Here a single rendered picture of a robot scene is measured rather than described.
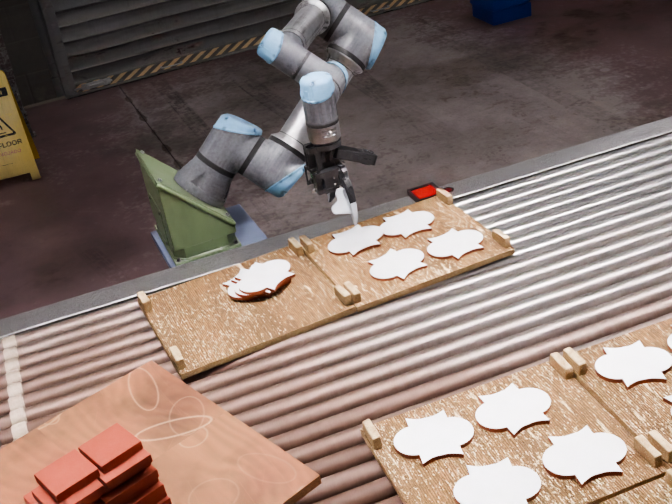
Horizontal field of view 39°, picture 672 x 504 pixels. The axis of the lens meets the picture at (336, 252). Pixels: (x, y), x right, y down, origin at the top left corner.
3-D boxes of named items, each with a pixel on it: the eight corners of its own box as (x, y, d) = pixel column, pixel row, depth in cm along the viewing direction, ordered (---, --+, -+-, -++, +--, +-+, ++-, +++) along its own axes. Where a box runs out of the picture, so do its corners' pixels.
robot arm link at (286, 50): (316, -26, 257) (270, 24, 215) (350, -3, 258) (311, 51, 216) (295, 9, 263) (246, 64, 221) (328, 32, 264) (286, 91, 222)
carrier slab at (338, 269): (298, 248, 240) (297, 243, 239) (440, 199, 252) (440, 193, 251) (357, 313, 212) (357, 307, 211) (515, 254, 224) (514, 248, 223)
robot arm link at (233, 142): (201, 147, 260) (227, 105, 258) (243, 174, 262) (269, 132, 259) (195, 151, 248) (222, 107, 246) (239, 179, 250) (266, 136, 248)
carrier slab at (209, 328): (138, 305, 228) (136, 299, 227) (294, 249, 240) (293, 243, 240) (182, 380, 199) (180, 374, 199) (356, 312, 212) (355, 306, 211)
